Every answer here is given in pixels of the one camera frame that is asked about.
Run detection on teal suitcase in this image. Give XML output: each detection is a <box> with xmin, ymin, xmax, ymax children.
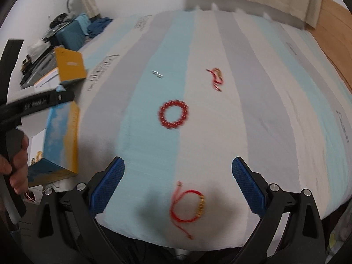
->
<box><xmin>55</xmin><ymin>19</ymin><xmax>87</xmax><ymax>51</ymax></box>

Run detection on blue and yellow cardboard box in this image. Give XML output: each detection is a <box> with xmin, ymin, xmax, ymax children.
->
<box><xmin>16</xmin><ymin>47</ymin><xmax>88</xmax><ymax>189</ymax></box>

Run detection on black pouch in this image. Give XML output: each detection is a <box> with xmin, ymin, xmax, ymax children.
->
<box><xmin>49</xmin><ymin>13</ymin><xmax>72</xmax><ymax>28</ymax></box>

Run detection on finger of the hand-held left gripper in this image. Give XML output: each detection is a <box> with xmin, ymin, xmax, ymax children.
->
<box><xmin>20</xmin><ymin>90</ymin><xmax>75</xmax><ymax>120</ymax></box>

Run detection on red bead bracelet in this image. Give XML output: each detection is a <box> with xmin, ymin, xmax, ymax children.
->
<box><xmin>158</xmin><ymin>99</ymin><xmax>190</xmax><ymax>129</ymax></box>

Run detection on red string bracelet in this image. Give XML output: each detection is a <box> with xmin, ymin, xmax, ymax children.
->
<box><xmin>206</xmin><ymin>67</ymin><xmax>225</xmax><ymax>93</ymax></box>
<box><xmin>169</xmin><ymin>181</ymin><xmax>205</xmax><ymax>240</ymax></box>

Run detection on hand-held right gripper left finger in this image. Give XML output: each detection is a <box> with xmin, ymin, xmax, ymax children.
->
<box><xmin>34</xmin><ymin>156</ymin><xmax>125</xmax><ymax>264</ymax></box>

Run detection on light blue towel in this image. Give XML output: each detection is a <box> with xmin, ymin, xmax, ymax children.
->
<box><xmin>75</xmin><ymin>15</ymin><xmax>90</xmax><ymax>35</ymax></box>

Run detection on yellow bead bracelet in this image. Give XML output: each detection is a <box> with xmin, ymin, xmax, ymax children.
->
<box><xmin>31</xmin><ymin>151</ymin><xmax>45</xmax><ymax>166</ymax></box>

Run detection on wooden headboard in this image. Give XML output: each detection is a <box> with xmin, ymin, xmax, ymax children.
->
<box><xmin>313</xmin><ymin>0</ymin><xmax>352</xmax><ymax>95</ymax></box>

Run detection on striped blue grey blanket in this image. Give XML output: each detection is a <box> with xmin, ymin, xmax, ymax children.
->
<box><xmin>74</xmin><ymin>8</ymin><xmax>352</xmax><ymax>248</ymax></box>

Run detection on dark blue clothing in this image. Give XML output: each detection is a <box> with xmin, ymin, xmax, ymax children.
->
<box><xmin>88</xmin><ymin>17</ymin><xmax>114</xmax><ymax>37</ymax></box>

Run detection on person's left hand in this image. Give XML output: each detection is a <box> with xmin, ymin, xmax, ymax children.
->
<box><xmin>0</xmin><ymin>136</ymin><xmax>30</xmax><ymax>196</ymax></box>

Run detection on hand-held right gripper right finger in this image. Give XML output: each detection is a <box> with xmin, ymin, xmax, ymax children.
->
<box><xmin>231</xmin><ymin>157</ymin><xmax>328</xmax><ymax>264</ymax></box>

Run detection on grey suitcase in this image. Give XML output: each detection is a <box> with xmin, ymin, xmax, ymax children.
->
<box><xmin>21</xmin><ymin>52</ymin><xmax>59</xmax><ymax>86</ymax></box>

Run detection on white plastic bag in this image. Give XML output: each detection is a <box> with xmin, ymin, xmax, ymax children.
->
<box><xmin>29</xmin><ymin>40</ymin><xmax>48</xmax><ymax>57</ymax></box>

